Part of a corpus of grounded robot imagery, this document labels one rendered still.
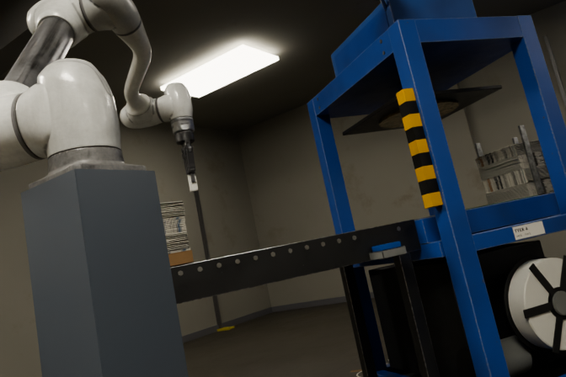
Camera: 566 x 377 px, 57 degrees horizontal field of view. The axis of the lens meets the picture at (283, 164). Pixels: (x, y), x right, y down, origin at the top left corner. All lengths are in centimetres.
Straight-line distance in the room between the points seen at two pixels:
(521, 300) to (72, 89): 171
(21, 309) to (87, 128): 467
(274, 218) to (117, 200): 701
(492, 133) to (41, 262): 601
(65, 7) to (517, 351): 200
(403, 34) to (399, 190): 508
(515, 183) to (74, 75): 212
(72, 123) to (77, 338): 43
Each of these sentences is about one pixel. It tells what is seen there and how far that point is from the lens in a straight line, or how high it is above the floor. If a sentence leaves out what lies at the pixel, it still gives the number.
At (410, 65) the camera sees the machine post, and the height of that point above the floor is 136.
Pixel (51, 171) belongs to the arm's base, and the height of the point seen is 102.
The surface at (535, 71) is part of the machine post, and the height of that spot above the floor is 129.
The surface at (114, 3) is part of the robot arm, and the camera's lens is 173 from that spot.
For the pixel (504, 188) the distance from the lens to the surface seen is 281.
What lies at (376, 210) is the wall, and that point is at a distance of 720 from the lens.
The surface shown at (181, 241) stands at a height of 89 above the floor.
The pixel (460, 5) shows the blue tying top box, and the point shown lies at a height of 170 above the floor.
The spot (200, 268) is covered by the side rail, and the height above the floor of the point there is 78.
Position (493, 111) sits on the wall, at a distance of 675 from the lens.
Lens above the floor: 75
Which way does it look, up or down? 10 degrees up
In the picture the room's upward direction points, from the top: 12 degrees counter-clockwise
